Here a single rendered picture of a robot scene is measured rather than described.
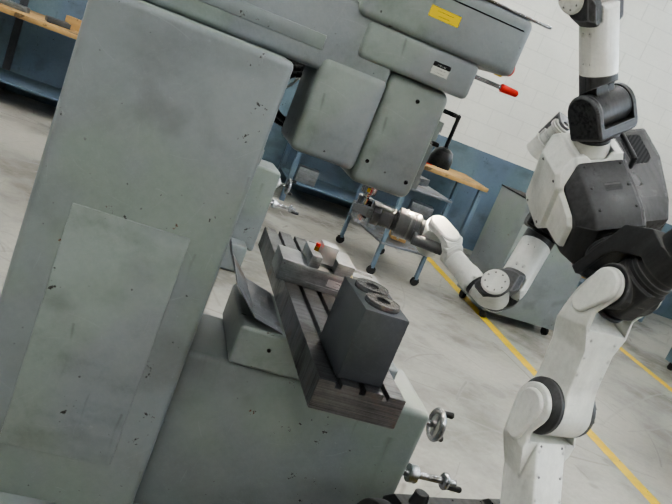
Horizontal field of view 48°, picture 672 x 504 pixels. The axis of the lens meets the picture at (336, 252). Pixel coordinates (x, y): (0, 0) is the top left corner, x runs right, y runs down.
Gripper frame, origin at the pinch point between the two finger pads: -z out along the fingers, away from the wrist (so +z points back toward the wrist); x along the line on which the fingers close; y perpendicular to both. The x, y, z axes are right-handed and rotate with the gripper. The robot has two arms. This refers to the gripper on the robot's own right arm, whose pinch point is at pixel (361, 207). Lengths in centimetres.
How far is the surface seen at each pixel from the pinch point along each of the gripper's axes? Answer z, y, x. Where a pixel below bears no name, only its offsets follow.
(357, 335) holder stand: 7, 20, 52
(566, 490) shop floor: 163, 125, -139
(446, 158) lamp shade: 18.7, -22.1, -6.7
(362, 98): -11.6, -30.4, 15.4
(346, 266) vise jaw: 2.9, 20.9, -9.3
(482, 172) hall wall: 166, 28, -711
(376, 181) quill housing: 0.5, -10.2, 10.2
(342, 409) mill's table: 10, 38, 55
